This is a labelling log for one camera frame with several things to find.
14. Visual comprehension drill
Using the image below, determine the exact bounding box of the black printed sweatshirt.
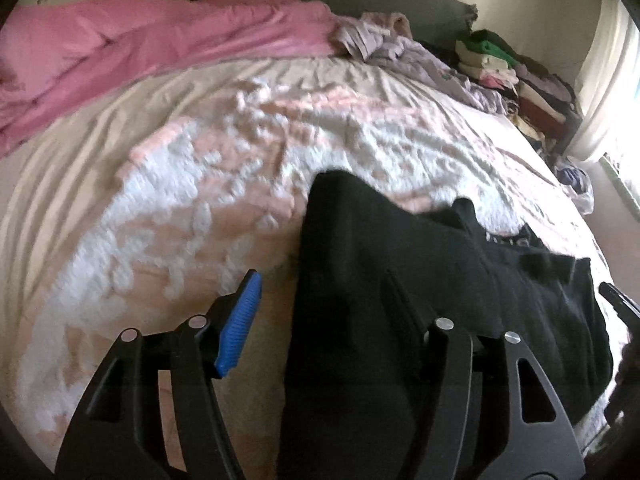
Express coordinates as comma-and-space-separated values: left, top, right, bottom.
277, 171, 614, 479

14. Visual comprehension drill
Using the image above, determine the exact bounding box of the stack of folded clothes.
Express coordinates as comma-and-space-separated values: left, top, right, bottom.
456, 29, 582, 154

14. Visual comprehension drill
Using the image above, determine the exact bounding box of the pink white chenille bedspread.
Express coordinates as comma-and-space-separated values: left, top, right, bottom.
1, 58, 610, 479

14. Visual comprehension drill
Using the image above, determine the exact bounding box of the cream curtain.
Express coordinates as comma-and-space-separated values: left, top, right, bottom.
568, 0, 639, 165

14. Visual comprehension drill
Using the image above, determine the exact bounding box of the pink quilt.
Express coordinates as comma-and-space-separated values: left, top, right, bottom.
1, 0, 341, 155

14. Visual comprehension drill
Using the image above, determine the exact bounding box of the lilac crumpled garment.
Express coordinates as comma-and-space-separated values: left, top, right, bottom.
333, 12, 508, 115

